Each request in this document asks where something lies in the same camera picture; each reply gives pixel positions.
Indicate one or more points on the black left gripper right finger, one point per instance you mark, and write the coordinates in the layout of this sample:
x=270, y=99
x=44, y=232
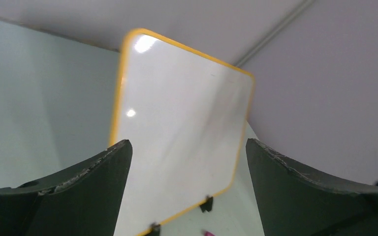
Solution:
x=295, y=199

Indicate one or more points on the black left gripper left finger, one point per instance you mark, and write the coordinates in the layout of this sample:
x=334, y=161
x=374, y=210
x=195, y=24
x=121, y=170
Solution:
x=81, y=200

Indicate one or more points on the magenta marker cap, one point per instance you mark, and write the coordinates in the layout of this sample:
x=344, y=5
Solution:
x=207, y=233

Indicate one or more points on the yellow framed whiteboard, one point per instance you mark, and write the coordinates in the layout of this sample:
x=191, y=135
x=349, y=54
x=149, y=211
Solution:
x=185, y=114

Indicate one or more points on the black whiteboard foot right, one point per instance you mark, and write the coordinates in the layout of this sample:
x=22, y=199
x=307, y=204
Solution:
x=207, y=206

